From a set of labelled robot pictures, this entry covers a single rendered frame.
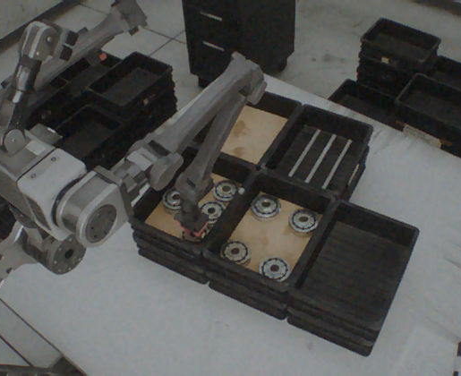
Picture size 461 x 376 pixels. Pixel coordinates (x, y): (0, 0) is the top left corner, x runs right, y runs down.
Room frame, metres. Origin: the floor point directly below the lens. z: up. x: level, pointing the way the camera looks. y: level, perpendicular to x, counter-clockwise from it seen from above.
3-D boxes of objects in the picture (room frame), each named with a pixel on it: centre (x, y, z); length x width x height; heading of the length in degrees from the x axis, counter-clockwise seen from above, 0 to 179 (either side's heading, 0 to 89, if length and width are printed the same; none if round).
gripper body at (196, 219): (1.11, 0.13, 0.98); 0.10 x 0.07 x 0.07; 57
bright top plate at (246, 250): (1.03, 0.00, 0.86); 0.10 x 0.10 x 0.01
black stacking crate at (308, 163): (1.42, -0.34, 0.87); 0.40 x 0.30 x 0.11; 148
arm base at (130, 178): (0.82, 0.24, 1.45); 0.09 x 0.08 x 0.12; 50
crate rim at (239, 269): (1.08, -0.12, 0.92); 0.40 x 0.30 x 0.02; 148
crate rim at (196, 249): (1.24, 0.13, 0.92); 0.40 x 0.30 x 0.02; 148
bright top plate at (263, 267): (0.95, -0.12, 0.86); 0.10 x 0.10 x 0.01
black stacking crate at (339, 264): (0.92, -0.38, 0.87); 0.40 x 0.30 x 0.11; 148
